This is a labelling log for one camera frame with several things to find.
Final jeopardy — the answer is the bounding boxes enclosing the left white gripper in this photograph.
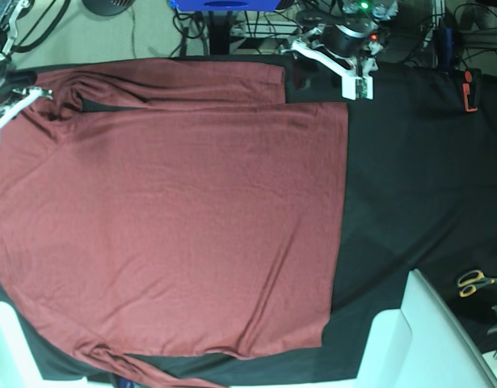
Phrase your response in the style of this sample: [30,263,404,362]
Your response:
[291,34,380,99]

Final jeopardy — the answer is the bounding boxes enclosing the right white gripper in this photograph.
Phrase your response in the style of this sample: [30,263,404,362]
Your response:
[0,86,53,137]

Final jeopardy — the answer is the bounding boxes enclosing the red long-sleeve T-shirt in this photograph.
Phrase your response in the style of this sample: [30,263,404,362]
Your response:
[0,59,348,387]

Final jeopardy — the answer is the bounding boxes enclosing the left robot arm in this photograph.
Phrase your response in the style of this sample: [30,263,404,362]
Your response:
[289,1,398,100]

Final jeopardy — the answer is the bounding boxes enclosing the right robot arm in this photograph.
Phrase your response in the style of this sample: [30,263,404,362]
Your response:
[0,1,53,137]

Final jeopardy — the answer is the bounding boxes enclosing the black round base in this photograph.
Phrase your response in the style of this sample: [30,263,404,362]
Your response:
[82,0,134,17]

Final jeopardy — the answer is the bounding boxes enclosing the orange and black clamp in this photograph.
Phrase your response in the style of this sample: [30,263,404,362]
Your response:
[462,69,482,112]

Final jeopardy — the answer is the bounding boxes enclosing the black table cloth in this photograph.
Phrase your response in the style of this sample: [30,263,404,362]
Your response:
[0,63,497,387]

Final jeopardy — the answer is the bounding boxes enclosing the blue plastic box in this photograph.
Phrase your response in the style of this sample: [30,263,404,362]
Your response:
[168,0,280,12]

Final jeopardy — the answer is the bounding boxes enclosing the black stand post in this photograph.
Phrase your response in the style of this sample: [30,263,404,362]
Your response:
[204,11,237,56]

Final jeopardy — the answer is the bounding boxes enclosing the yellow-handled scissors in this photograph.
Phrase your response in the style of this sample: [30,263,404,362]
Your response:
[457,269,497,298]

